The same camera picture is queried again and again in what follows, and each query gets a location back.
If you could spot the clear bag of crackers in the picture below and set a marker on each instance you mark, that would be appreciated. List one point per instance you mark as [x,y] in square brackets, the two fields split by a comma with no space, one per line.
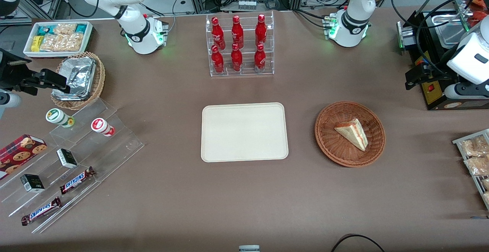
[486,197]
[473,147]
[486,184]
[477,166]

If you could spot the grey metal box green light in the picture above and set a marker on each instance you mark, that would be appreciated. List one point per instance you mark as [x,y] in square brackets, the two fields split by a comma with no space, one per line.
[405,38]

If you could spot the clear acrylic bottle rack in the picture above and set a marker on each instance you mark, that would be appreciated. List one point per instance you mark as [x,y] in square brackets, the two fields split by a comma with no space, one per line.
[248,59]

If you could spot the white power strip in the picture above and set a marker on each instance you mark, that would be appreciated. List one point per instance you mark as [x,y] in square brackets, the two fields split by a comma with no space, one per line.
[246,5]

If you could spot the tray of packaged snacks right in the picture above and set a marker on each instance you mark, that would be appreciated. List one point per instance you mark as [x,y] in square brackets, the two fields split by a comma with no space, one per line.
[458,142]

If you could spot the grey device at table edge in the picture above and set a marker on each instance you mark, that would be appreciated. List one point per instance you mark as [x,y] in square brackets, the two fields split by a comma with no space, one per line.
[249,248]

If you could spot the cream plastic tray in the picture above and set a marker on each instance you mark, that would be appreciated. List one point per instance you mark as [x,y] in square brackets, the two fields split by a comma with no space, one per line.
[244,133]

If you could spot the teal snack packet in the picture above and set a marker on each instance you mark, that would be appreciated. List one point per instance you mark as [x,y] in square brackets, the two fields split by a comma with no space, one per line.
[46,30]
[81,28]

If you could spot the small clear rice cracker bag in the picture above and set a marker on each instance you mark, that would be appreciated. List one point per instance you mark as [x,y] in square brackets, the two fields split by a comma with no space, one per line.
[65,28]

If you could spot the silver foil pack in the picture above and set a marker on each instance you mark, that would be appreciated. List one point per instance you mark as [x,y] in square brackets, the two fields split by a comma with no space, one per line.
[70,95]
[78,72]

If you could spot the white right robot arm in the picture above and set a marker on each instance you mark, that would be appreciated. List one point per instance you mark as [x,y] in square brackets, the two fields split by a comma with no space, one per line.
[133,26]

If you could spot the small black box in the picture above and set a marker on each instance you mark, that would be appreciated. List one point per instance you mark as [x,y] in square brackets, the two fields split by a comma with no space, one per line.
[32,183]
[67,158]

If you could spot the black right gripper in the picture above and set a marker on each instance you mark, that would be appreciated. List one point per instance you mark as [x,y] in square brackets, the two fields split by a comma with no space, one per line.
[11,72]

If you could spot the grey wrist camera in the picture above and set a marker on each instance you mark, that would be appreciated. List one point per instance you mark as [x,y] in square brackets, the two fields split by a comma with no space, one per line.
[9,103]
[466,91]

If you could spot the red cola bottle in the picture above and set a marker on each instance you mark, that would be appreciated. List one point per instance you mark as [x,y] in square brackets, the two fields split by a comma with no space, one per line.
[259,60]
[261,30]
[237,33]
[217,61]
[217,34]
[236,60]

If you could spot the green lid snack cup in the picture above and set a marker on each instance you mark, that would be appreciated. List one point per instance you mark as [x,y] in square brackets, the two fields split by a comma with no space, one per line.
[57,116]

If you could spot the red sausage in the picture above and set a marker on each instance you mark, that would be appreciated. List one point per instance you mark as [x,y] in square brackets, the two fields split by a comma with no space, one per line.
[482,1]
[479,17]

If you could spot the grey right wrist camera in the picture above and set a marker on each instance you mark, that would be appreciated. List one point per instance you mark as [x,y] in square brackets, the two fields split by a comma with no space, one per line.
[9,103]

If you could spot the light wicker basket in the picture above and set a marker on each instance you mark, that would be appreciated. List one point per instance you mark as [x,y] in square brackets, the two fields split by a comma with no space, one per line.
[100,80]

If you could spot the red cookie box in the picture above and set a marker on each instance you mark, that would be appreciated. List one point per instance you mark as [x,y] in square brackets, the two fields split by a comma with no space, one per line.
[17,156]

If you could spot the black hot food display case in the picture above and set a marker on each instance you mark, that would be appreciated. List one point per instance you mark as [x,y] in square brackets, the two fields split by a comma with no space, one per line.
[433,95]

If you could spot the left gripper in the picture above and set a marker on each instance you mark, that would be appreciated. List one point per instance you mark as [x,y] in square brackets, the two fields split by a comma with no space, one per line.
[436,73]

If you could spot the white rectangular snack bin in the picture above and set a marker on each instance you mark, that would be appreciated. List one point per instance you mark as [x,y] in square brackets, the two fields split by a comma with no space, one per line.
[28,47]

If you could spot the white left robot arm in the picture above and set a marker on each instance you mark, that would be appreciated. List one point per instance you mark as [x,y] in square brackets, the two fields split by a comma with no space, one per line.
[355,7]

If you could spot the triangular sandwich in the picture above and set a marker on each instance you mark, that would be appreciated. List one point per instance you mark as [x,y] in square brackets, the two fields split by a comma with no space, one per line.
[353,132]

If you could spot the clear acrylic stepped display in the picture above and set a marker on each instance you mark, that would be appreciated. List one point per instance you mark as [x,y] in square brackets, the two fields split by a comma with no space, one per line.
[114,148]

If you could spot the yellow snack packet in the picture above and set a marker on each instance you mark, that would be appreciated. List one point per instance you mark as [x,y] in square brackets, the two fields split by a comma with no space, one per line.
[36,43]

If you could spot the brown round wicker basket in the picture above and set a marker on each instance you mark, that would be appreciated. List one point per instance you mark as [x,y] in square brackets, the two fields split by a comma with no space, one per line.
[332,145]

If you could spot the Snickers chocolate bar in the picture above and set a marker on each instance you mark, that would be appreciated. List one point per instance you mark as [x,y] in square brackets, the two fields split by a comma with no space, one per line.
[76,180]
[40,211]

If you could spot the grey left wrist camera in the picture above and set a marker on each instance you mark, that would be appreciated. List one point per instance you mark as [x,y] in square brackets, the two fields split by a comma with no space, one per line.
[466,91]

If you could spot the red lid snack cup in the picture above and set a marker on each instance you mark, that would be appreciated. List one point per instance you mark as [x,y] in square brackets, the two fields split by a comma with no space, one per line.
[101,126]

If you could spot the large clear rice cracker bag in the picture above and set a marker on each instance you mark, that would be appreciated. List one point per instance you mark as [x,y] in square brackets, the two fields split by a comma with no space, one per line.
[63,42]

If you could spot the stainless steel pan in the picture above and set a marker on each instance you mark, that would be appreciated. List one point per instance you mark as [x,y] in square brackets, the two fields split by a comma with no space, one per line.
[443,24]

